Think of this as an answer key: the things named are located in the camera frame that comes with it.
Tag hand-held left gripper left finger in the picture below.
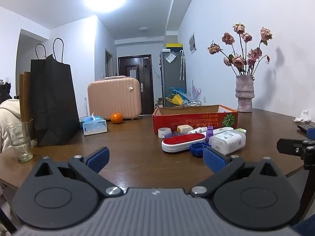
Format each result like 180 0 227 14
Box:
32 147 123 197

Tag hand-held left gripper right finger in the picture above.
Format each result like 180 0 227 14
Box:
188 146 283 198

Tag dark blue ribbed cap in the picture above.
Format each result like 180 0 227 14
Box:
189 143 210 158

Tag white plastic container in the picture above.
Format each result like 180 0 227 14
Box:
209 130 247 156

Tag red and white lint brush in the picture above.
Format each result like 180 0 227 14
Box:
161 132 207 153

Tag red cardboard box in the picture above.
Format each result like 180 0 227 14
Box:
152 104 239 134

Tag crumpled white tissue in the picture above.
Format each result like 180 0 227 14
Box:
293 110 312 123

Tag blue tissue pack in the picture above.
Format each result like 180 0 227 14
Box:
82 113 108 136

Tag white bottle with dark label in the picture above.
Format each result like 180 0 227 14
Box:
187 127 208 135

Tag dark pole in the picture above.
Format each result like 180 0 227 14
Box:
294 162 312 227

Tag orange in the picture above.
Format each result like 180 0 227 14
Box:
110 112 123 124

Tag white tape roll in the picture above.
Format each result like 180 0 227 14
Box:
158 127 172 138

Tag clear jars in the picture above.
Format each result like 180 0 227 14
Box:
183 99 203 107

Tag pink ribbed suitcase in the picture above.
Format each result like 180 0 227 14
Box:
87 76 143 120

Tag pink ceramic vase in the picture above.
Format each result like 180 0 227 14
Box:
235 75 255 113

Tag yellow watering can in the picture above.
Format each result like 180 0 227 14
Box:
165 94 184 107

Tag black paper bag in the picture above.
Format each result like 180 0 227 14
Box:
30 38 82 147

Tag blue cloth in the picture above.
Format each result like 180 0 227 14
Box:
294 214 315 236

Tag clear drinking glass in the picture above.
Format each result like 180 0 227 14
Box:
5 122 33 163

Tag blue plastic rack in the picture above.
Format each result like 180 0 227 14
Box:
169 87 188 96

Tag dark brown entrance door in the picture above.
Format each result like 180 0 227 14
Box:
118 54 155 115

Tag grey refrigerator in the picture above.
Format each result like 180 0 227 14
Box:
160 50 187 109

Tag brown paper bag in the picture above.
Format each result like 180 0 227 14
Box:
19 71 35 128

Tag grey side door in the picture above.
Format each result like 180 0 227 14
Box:
105 48 114 78

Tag beige jacket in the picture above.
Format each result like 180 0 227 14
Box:
0 99 22 153

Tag folded white umbrella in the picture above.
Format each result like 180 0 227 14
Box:
179 50 185 81

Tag dried pink roses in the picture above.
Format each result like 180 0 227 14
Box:
207 23 273 77

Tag dark cloth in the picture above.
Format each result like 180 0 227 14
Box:
0 82 12 104

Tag wall picture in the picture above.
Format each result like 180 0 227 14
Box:
189 32 198 54

